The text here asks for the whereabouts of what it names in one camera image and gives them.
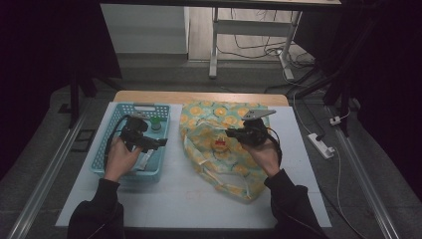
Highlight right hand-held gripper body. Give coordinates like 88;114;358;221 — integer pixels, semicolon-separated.
238;109;278;147

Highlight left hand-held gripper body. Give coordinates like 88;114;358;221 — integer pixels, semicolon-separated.
118;112;151;152

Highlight blue plastic basket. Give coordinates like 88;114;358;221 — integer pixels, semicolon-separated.
89;103;172;184

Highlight small green-capped bottle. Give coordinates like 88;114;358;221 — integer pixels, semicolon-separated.
149;116;163;132

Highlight orange-print fabric bag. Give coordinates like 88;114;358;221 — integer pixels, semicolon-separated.
178;100;278;203

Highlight person's right hand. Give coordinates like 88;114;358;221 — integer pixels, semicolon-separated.
239;136;282;179

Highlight person's left hand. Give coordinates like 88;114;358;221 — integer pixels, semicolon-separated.
104;135;144;183

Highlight white table mat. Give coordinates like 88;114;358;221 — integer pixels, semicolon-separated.
55;102;332;230

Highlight white power strip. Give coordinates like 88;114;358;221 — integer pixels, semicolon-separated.
307;132;336;160

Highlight black stand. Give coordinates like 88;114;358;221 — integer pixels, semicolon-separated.
68;63;124;129
265;0;361;137

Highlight white cabinet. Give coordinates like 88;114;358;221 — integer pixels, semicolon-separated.
100;3;191;56

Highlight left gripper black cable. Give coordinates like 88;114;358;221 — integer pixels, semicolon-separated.
104;114;133;168

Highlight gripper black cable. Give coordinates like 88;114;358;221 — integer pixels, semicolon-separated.
104;114;133;168
266;126;284;167

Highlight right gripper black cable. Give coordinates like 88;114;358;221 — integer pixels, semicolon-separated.
266;126;284;167

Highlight black floor bracket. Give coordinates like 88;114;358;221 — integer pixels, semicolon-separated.
71;128;98;153

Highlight black floor cables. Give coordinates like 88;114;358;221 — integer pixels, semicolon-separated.
216;9;316;69

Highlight metal floor rail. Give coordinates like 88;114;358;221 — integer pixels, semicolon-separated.
326;106;402;239
6;99;95;239

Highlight white power cable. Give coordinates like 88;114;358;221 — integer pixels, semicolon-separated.
330;147;366;239

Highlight white desk frame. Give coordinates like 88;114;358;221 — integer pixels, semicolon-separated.
208;5;305;82

